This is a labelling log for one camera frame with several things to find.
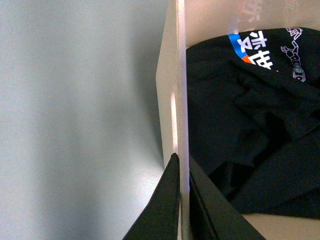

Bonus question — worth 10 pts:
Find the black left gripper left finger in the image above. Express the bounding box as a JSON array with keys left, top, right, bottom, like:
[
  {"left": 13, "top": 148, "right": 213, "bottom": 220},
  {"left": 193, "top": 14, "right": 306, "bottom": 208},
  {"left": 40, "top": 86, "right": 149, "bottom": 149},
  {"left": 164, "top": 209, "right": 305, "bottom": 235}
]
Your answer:
[{"left": 123, "top": 153, "right": 180, "bottom": 240}]

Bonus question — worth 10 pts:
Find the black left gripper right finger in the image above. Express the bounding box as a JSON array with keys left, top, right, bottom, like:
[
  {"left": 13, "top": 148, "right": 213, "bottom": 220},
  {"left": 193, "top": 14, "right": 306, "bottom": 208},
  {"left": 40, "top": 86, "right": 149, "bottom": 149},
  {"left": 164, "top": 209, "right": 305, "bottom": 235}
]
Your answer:
[{"left": 189, "top": 157, "right": 264, "bottom": 240}]

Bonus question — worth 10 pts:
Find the cream plastic laundry hamper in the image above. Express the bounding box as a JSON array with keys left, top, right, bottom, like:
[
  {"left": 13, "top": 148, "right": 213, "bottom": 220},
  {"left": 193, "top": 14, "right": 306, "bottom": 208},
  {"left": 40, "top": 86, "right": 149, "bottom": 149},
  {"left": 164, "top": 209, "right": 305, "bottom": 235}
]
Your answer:
[{"left": 156, "top": 0, "right": 320, "bottom": 240}]

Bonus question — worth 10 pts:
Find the black printed t-shirt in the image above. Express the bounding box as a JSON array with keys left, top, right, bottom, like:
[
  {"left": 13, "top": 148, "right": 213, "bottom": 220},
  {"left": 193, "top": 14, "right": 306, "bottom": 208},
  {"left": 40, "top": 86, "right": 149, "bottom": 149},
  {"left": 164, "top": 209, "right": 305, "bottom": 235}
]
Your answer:
[{"left": 186, "top": 27, "right": 320, "bottom": 219}]

